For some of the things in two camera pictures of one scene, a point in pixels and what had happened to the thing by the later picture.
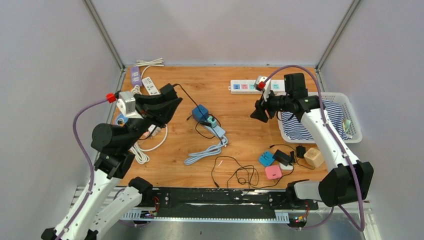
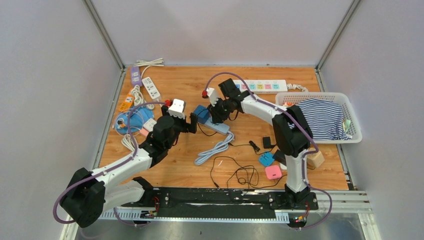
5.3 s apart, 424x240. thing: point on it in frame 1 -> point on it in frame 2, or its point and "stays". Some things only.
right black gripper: (259, 113) -> (218, 117)
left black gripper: (156, 109) -> (191, 128)
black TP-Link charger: (169, 92) -> (266, 142)
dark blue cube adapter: (200, 113) stays
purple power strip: (136, 79) stays
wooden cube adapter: (314, 157) stays
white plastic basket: (351, 121) stays
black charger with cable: (285, 158) -> (246, 166)
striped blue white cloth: (294, 129) stays
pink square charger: (273, 172) stays
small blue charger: (266, 158) stays
